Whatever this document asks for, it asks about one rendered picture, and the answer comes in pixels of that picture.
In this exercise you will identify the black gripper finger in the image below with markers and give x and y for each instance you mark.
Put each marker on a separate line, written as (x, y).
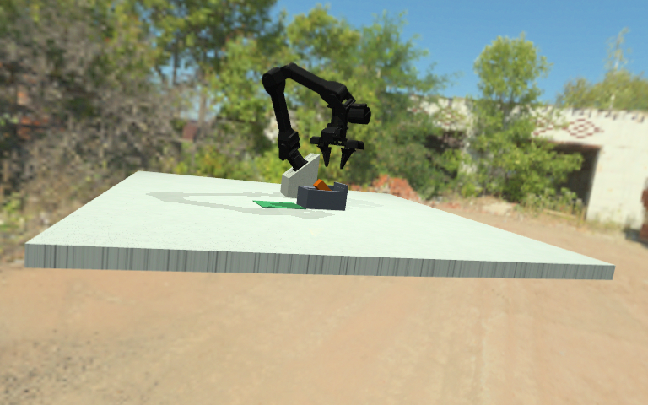
(345, 155)
(326, 151)

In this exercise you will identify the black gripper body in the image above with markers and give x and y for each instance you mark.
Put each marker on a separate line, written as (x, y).
(350, 144)

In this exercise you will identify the orange l-shaped part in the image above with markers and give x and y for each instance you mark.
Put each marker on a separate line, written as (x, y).
(321, 185)

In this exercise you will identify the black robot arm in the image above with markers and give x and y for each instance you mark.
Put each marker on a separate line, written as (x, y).
(334, 93)

